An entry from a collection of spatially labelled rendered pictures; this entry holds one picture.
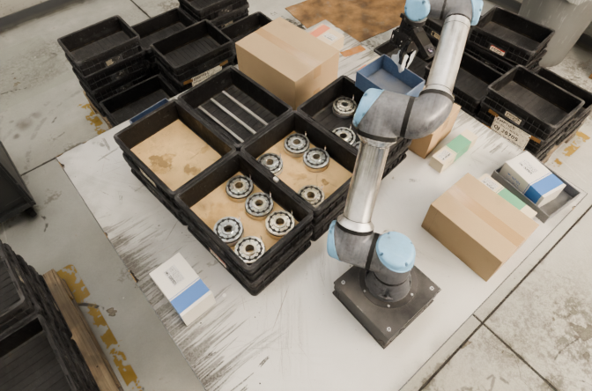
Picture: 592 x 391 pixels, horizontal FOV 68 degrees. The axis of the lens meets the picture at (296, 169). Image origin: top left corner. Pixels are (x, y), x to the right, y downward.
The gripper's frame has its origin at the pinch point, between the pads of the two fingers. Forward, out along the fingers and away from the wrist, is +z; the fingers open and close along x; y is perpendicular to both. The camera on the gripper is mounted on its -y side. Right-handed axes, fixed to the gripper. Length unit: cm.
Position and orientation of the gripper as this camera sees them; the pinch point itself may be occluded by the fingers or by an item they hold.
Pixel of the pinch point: (403, 70)
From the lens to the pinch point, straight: 171.3
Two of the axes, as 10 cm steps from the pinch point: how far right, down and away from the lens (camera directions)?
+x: -7.8, 4.0, -4.8
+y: -6.1, -6.2, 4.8
